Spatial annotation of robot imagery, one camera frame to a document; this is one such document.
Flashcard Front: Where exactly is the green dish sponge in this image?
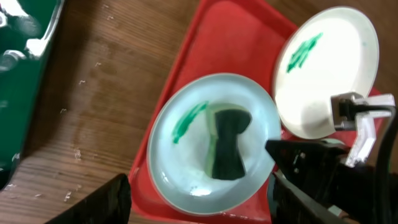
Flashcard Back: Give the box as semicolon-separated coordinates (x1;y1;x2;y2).
205;103;252;180

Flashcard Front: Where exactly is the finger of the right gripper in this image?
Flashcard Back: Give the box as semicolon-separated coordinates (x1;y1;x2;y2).
265;140;347;187
267;170;351;224

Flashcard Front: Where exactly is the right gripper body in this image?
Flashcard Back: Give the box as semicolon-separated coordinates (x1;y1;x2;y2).
299;163;375;223

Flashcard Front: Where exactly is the light blue plate left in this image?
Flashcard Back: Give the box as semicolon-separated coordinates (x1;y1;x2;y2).
147;73;281;215

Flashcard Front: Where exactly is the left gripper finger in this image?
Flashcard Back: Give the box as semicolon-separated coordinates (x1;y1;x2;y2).
46;174;132;224

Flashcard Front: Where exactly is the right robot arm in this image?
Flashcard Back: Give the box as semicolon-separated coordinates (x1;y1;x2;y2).
265;140;376;223

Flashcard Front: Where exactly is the white round plate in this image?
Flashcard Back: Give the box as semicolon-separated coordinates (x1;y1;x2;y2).
273;6;379;139

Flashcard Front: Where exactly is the black tray with green water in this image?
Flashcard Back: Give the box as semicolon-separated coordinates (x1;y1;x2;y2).
1;0;65;189

